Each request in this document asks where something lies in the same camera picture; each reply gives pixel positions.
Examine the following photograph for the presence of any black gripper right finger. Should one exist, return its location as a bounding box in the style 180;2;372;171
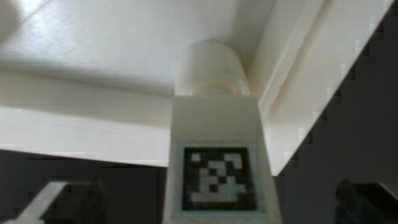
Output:
335;180;398;224

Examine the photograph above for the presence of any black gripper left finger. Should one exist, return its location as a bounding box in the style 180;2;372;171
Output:
11;179;107;224

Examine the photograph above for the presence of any white table leg with tag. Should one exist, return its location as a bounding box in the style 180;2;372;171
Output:
162;41;283;224

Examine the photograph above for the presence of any white square tabletop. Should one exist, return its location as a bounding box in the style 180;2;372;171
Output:
0;0;395;169

